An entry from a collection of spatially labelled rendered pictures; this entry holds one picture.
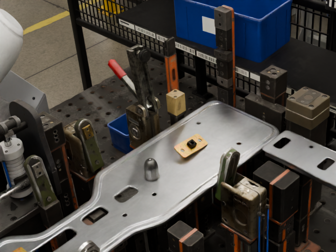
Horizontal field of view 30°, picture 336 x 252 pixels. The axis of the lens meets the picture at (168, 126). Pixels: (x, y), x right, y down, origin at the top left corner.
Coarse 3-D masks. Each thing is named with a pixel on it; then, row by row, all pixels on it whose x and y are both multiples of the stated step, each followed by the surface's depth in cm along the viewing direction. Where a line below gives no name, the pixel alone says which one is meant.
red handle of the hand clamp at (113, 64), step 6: (114, 60) 153; (114, 66) 153; (120, 66) 154; (114, 72) 153; (120, 72) 152; (120, 78) 152; (126, 78) 152; (126, 84) 152; (132, 84) 152; (132, 90) 152; (150, 108) 152
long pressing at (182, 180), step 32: (192, 128) 153; (224, 128) 152; (256, 128) 151; (128, 160) 145; (160, 160) 144; (192, 160) 143; (96, 192) 136; (160, 192) 135; (192, 192) 134; (64, 224) 129; (96, 224) 128; (128, 224) 128; (160, 224) 128
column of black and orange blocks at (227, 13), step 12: (216, 12) 161; (228, 12) 160; (216, 24) 163; (228, 24) 162; (216, 36) 166; (228, 36) 164; (216, 48) 169; (228, 48) 166; (216, 60) 170; (228, 60) 167; (228, 72) 170; (228, 84) 172; (228, 96) 174
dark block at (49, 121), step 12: (48, 120) 139; (48, 132) 137; (60, 132) 140; (48, 144) 139; (60, 144) 141; (60, 156) 143; (60, 168) 145; (60, 180) 146; (72, 192) 150; (60, 204) 150; (72, 204) 152
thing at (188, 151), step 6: (192, 138) 147; (198, 138) 148; (180, 144) 145; (186, 144) 145; (192, 144) 144; (198, 144) 146; (204, 144) 147; (186, 150) 144; (192, 150) 144; (186, 156) 143
